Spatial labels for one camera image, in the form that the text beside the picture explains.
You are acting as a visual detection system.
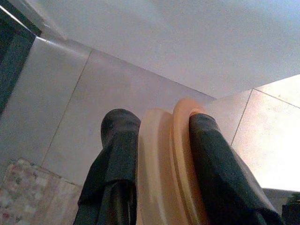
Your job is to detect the dark object on floor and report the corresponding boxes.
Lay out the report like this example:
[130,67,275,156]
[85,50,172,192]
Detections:
[281,193,300,225]

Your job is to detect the dark green door panel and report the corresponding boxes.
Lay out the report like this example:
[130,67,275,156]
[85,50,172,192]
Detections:
[0,6,43,115]

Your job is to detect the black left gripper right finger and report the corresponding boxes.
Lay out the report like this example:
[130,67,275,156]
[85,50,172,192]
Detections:
[188,112,285,225]

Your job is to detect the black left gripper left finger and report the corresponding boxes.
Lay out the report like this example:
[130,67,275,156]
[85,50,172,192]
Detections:
[74,108,142,225]

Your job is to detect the floral patterned floor mat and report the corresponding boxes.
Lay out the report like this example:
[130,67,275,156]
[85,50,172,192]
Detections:
[0,158,82,225]

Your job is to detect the white appliance panel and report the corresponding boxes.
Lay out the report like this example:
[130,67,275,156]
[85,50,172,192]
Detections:
[23,0,300,99]

